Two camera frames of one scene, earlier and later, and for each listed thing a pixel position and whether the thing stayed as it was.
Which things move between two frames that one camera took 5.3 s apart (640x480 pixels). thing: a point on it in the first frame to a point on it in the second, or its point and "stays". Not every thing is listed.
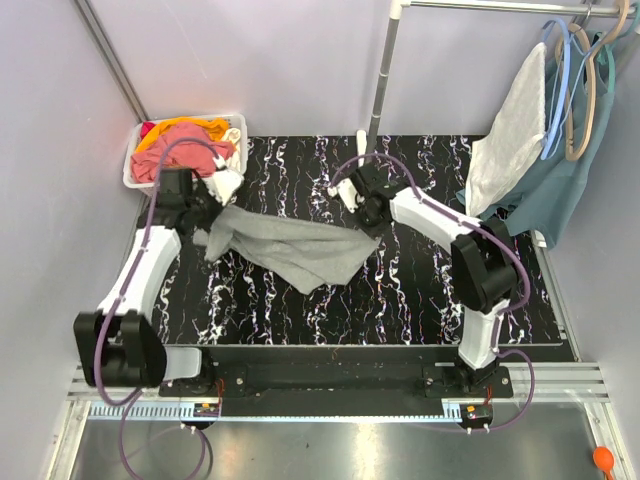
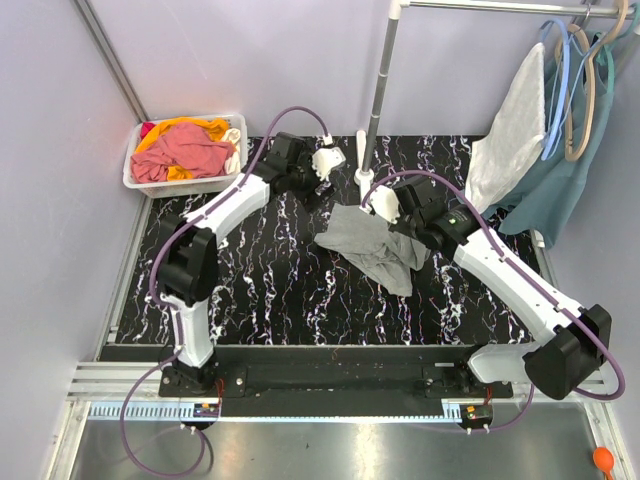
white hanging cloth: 512,139 stays
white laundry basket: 238,119 stays
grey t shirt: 310,254 to 386,254
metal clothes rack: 392,29 stays
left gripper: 201,215 to 310,183
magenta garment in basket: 145,127 stays
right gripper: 373,220 to 401,226
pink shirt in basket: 194,155 stays
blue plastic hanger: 560,84 stays
